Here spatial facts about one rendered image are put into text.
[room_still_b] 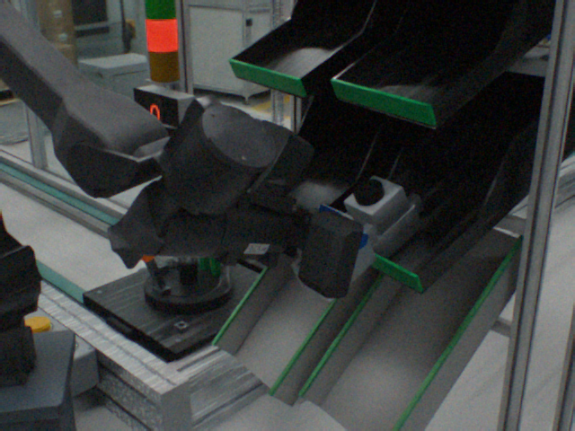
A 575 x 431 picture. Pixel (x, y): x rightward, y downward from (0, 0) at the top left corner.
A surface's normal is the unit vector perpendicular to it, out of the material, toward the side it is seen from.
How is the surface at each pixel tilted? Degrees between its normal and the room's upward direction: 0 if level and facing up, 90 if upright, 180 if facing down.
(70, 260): 0
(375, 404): 45
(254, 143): 40
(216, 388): 90
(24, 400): 0
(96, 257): 0
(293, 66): 25
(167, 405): 90
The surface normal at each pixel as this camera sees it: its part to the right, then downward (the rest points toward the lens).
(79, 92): 0.33, -0.77
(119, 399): -0.69, 0.28
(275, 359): -0.58, -0.49
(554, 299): 0.00, -0.92
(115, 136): 0.56, -0.55
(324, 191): -0.34, -0.74
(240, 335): 0.58, 0.31
